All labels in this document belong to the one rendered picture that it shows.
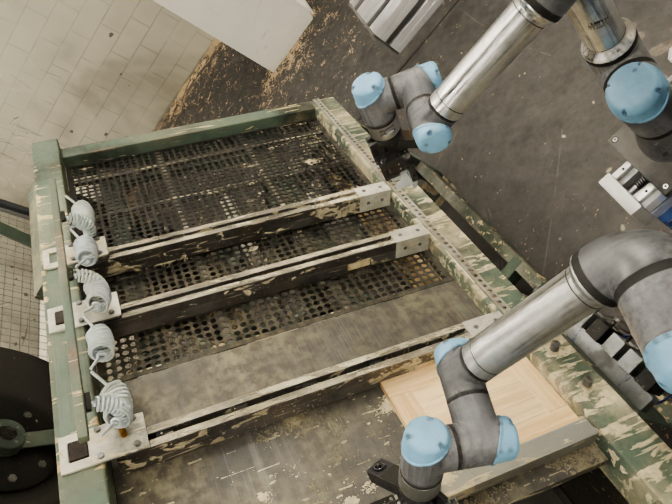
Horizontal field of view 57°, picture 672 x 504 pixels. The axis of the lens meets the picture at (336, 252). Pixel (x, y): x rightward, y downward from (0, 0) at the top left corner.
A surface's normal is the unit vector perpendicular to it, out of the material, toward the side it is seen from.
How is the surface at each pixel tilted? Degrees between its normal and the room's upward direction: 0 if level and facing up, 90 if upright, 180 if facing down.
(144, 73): 90
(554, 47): 0
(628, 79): 7
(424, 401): 51
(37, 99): 90
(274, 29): 90
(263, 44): 90
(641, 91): 7
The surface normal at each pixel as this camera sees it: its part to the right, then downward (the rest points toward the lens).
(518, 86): -0.73, -0.29
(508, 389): -0.01, -0.77
